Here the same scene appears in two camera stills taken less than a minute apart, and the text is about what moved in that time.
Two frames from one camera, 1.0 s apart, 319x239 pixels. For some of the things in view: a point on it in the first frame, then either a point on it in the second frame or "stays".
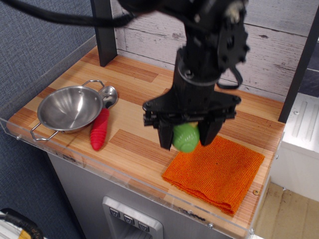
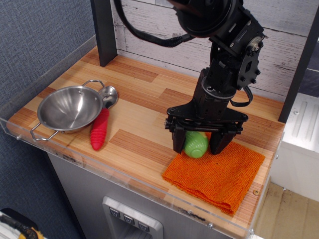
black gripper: [194, 97] to [209, 110]
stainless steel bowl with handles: [67, 109] stays
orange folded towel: [221, 173] stays
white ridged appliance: [296, 167] stays
